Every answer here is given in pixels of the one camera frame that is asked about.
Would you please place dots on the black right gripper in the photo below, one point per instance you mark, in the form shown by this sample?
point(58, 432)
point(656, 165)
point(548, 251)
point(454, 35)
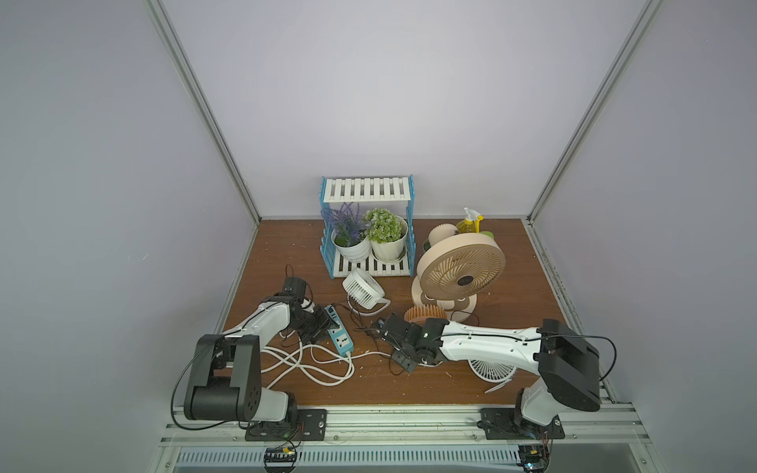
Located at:
point(396, 333)

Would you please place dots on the beige round humidifier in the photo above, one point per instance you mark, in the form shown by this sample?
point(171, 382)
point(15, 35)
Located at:
point(441, 232)

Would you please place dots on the orange ribbed desk fan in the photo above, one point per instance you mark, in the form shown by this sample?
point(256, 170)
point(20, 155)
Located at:
point(420, 313)

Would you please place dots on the teal white power strip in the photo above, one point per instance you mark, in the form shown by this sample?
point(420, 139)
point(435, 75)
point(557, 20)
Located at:
point(339, 335)

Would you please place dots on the yellow spray bottle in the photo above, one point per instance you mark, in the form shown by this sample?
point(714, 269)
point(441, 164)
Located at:
point(471, 221)

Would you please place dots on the large beige desk fan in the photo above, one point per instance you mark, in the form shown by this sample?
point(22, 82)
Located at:
point(452, 273)

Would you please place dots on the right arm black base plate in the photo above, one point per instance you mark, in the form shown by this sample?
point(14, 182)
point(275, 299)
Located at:
point(502, 423)

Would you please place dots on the blue white wooden plant shelf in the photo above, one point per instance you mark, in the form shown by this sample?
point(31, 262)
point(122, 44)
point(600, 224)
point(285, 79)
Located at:
point(396, 194)

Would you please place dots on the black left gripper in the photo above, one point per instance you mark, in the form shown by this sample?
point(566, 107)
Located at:
point(319, 318)

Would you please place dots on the white pot purple lavender plant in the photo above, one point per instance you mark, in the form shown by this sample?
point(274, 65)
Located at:
point(349, 230)

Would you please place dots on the aluminium front rail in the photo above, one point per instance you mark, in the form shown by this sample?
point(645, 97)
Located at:
point(428, 438)

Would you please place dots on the white pot green plant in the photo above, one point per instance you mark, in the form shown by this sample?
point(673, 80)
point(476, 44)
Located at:
point(387, 234)

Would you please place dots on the white round tilting desk fan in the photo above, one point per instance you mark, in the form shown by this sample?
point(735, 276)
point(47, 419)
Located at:
point(365, 294)

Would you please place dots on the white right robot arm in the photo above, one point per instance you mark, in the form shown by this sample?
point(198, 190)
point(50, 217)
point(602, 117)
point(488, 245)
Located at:
point(566, 364)

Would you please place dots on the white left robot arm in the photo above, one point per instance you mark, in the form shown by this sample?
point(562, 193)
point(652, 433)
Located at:
point(224, 377)

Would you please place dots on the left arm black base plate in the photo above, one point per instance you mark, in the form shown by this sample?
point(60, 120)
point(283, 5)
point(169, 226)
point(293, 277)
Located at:
point(298, 425)

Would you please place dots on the small white desk fan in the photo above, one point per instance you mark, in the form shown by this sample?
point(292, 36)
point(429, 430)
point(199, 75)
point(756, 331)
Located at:
point(497, 374)

